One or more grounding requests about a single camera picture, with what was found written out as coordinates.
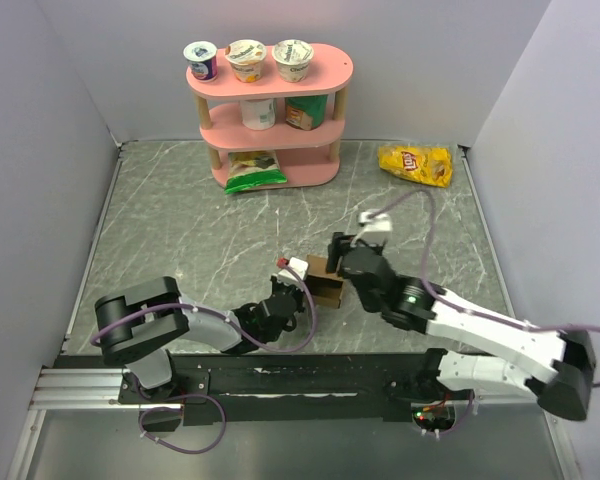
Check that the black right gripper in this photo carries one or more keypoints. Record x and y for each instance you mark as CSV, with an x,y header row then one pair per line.
x,y
339,244

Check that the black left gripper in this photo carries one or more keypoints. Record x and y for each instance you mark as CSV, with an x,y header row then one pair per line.
x,y
297,292

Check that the brown cardboard box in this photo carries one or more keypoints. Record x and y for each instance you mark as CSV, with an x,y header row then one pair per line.
x,y
327,289

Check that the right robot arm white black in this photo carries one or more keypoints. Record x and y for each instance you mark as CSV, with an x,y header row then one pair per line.
x,y
511,357

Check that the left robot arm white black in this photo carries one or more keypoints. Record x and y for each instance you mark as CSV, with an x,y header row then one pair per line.
x,y
136,325

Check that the green snack box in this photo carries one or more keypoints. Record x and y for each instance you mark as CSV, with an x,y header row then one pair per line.
x,y
305,112

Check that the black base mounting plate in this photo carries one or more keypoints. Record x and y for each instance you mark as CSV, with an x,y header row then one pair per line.
x,y
298,387

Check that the green chip bag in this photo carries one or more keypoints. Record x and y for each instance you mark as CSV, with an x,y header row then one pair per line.
x,y
248,170

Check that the yellow Lays chip bag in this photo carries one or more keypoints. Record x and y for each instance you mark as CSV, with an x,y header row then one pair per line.
x,y
426,165

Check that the pink three-tier shelf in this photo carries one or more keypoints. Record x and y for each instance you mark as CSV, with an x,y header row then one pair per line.
x,y
306,157

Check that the white cup middle shelf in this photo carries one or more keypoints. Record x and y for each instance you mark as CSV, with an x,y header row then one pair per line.
x,y
258,114

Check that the white Chobani yogurt cup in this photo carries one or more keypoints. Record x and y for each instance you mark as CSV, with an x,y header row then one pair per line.
x,y
292,58

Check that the orange Chobani yogurt cup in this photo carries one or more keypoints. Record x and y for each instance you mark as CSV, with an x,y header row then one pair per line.
x,y
246,58

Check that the purple white yogurt cup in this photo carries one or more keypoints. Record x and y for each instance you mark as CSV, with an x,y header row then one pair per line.
x,y
201,57

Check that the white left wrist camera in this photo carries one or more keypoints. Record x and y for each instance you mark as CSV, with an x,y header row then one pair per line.
x,y
291,270

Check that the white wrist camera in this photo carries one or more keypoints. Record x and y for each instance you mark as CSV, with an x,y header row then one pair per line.
x,y
291,270
374,229

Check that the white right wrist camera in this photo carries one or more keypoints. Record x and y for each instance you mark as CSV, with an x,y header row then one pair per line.
x,y
374,229

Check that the aluminium rail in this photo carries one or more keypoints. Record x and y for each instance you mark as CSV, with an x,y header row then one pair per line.
x,y
78,389

